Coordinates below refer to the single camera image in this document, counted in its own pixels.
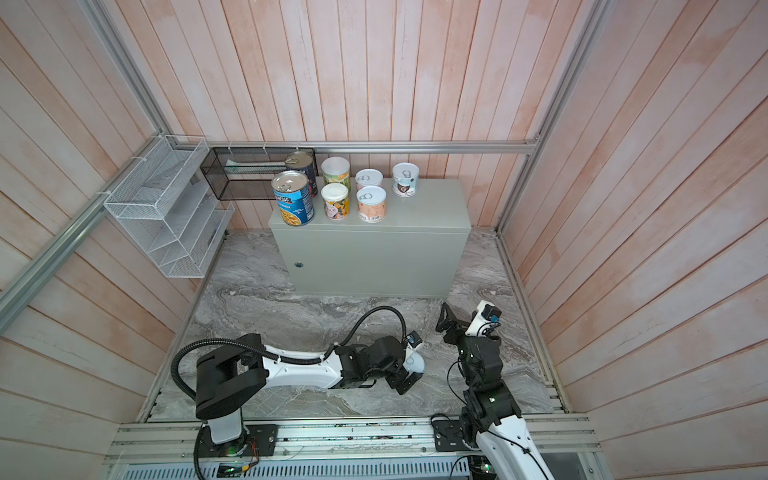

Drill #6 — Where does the yellow can white lid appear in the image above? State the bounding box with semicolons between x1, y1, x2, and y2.
320;182;349;221
320;156;351;189

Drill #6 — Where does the dark blue tomato can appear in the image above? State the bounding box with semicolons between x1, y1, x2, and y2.
285;150;318;197

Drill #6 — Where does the pink-label short can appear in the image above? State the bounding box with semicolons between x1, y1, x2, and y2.
355;168;384;190

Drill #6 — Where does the orange-label short can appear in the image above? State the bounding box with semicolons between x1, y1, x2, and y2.
356;186;386;223

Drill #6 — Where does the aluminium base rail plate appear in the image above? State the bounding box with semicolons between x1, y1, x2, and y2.
101;410;601;480

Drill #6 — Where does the short white-top can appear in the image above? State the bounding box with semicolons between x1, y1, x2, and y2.
403;350;426;374

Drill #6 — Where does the grey-label short can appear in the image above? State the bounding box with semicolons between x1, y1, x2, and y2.
392;162;420;198

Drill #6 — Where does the aluminium wall rail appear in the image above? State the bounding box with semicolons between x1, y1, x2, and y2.
171;136;538;155

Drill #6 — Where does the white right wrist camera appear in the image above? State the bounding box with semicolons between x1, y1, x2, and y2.
465;300;502;337

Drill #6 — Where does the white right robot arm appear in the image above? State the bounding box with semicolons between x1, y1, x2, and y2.
435;301;553;479

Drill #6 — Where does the grey metal cabinet box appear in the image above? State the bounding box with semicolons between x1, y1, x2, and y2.
269;179;471;298

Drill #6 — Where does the black wire mesh basket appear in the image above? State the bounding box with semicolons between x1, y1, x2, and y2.
200;148;319;201

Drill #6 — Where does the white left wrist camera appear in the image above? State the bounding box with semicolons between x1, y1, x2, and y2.
406;331;423;350

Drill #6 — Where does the blue soup can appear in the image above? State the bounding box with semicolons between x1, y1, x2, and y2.
271;170;314;226

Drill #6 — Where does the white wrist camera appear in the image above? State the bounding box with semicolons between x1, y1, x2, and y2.
465;300;502;337
406;331;423;350

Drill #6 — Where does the white wire mesh shelf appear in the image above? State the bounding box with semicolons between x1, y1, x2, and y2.
104;135;234;279

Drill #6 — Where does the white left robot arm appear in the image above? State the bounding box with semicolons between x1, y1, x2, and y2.
171;306;425;449

